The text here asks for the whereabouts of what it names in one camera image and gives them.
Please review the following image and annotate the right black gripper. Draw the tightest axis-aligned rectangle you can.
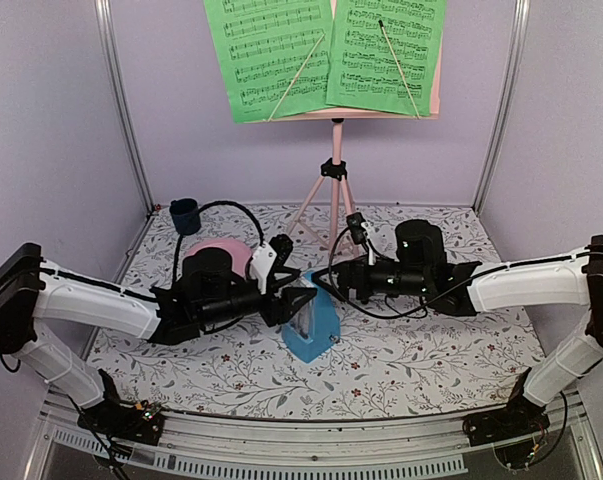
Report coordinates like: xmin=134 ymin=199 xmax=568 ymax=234
xmin=312 ymin=254 xmax=430 ymax=302

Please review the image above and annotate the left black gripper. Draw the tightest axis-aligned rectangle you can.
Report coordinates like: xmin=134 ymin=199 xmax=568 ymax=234
xmin=198 ymin=267 xmax=317 ymax=327

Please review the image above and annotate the clear metronome front cover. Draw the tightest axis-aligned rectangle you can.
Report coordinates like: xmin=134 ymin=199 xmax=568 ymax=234
xmin=290 ymin=277 xmax=317 ymax=339

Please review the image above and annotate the blue melodica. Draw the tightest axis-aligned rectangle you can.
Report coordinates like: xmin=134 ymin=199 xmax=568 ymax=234
xmin=282 ymin=271 xmax=341 ymax=364

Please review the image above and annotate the pink music stand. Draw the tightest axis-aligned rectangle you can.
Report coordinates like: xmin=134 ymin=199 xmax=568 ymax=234
xmin=233 ymin=0 xmax=441 ymax=251

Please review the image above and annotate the green sheet music stack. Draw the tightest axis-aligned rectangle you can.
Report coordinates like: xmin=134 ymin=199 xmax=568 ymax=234
xmin=326 ymin=0 xmax=447 ymax=118

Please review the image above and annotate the green sheet music page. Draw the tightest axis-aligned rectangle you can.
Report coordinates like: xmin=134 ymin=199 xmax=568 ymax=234
xmin=204 ymin=0 xmax=333 ymax=123

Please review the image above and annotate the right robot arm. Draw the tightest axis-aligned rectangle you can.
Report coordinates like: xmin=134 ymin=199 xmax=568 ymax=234
xmin=312 ymin=216 xmax=603 ymax=436

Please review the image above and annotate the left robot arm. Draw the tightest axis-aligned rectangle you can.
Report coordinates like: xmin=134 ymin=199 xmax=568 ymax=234
xmin=0 ymin=242 xmax=317 ymax=434

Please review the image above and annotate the pink plate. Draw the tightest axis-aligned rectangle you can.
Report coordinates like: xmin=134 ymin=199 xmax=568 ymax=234
xmin=184 ymin=238 xmax=252 ymax=278

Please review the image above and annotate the floral table mat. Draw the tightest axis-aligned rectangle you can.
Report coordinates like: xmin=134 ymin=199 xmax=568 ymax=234
xmin=87 ymin=206 xmax=544 ymax=420

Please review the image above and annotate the dark blue cup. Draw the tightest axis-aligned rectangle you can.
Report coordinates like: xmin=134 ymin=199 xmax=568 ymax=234
xmin=169 ymin=198 xmax=201 ymax=236

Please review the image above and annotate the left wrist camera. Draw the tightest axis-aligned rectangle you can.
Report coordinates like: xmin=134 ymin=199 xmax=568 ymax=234
xmin=246 ymin=233 xmax=293 ymax=295

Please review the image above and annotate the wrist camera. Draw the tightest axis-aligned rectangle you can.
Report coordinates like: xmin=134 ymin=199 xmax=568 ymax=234
xmin=246 ymin=233 xmax=293 ymax=295
xmin=346 ymin=212 xmax=376 ymax=266

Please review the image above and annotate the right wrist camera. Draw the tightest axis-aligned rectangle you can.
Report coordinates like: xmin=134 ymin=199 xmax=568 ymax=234
xmin=346 ymin=212 xmax=376 ymax=266

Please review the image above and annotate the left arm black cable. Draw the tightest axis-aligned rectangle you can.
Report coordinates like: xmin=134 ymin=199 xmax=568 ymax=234
xmin=170 ymin=200 xmax=267 ymax=286

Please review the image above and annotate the front aluminium rail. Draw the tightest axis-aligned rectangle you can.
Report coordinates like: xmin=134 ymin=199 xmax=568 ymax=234
xmin=25 ymin=390 xmax=603 ymax=479

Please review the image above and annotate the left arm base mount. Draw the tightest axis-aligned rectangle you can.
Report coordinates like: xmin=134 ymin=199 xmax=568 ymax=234
xmin=77 ymin=369 xmax=165 ymax=446

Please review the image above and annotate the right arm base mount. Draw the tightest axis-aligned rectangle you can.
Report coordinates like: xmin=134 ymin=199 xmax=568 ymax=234
xmin=462 ymin=394 xmax=550 ymax=471

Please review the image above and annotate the right aluminium frame post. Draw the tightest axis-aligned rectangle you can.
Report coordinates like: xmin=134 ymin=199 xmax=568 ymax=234
xmin=472 ymin=0 xmax=531 ymax=216

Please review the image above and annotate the aluminium frame post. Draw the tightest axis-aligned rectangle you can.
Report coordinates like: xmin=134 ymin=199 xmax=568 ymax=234
xmin=94 ymin=0 xmax=155 ymax=214
xmin=472 ymin=0 xmax=531 ymax=216

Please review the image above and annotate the left aluminium frame post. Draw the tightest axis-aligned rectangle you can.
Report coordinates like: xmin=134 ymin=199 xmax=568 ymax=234
xmin=94 ymin=0 xmax=155 ymax=214

